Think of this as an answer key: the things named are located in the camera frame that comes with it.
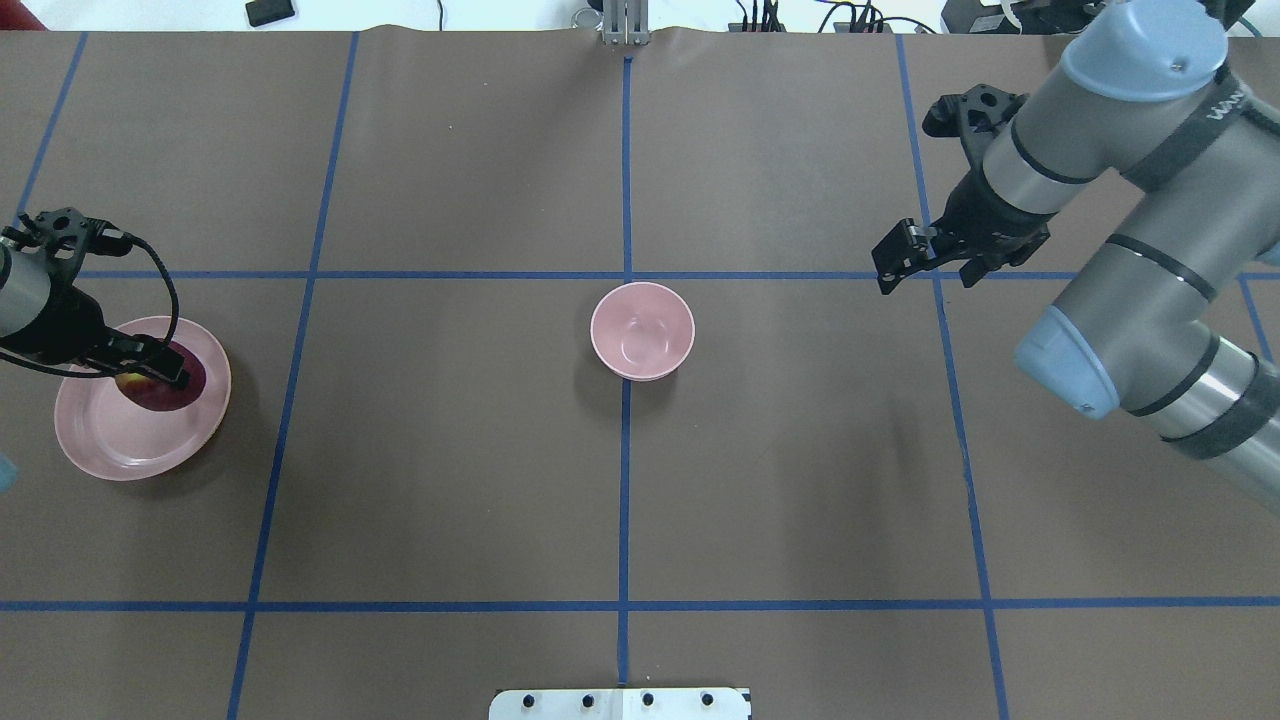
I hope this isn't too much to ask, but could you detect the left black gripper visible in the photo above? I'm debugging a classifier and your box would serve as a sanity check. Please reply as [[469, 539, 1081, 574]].
[[20, 281, 183, 383]]

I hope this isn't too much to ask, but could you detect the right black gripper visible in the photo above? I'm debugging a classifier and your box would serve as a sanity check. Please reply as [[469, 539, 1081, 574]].
[[870, 170, 1051, 296]]

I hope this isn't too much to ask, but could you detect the red apple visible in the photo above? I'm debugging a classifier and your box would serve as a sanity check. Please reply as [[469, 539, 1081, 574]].
[[114, 341, 207, 413]]

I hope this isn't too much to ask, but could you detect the pink bowl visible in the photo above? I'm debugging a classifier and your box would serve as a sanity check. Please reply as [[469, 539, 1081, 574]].
[[588, 281, 698, 382]]

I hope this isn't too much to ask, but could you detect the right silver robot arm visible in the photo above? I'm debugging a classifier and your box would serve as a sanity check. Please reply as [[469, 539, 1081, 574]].
[[870, 1, 1279, 511]]

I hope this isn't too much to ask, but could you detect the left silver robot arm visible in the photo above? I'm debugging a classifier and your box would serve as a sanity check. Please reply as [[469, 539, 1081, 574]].
[[1, 236, 195, 391]]

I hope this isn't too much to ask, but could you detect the pink plate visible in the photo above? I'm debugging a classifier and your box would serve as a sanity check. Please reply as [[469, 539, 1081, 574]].
[[52, 318, 232, 482]]

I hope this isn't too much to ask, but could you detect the small black square device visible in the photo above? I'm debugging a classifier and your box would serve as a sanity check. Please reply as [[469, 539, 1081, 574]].
[[244, 0, 296, 28]]

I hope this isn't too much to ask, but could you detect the red cylinder bottle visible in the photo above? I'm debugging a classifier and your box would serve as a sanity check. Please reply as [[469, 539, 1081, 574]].
[[0, 0, 49, 32]]

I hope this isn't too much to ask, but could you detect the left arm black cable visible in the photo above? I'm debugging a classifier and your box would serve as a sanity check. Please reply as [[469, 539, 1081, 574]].
[[0, 228, 183, 379]]

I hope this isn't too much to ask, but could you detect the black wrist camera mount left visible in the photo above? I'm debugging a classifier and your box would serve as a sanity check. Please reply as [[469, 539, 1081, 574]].
[[3, 208, 136, 284]]

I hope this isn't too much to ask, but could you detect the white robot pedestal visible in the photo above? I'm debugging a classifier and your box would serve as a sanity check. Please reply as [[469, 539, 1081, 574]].
[[488, 687, 753, 719]]

